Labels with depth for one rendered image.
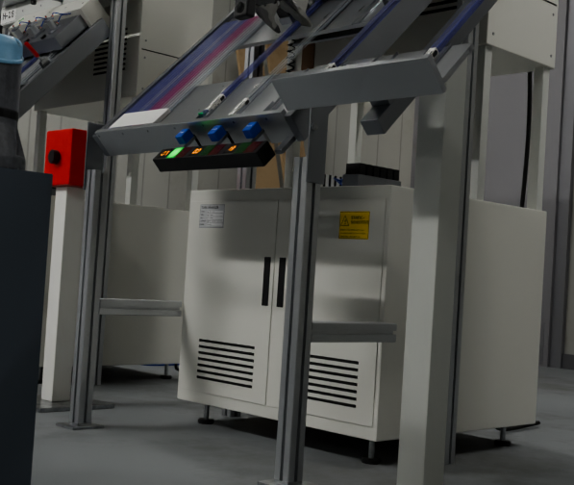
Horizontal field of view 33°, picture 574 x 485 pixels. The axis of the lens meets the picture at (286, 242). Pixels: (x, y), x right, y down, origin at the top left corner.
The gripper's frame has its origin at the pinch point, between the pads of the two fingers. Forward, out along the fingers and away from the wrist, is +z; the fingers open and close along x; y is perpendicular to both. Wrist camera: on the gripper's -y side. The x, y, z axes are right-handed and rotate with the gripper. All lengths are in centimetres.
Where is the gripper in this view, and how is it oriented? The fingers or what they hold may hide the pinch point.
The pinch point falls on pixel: (291, 29)
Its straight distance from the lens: 224.9
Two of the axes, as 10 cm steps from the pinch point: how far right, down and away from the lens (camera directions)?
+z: 5.7, 6.0, 5.7
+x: -7.0, -0.2, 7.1
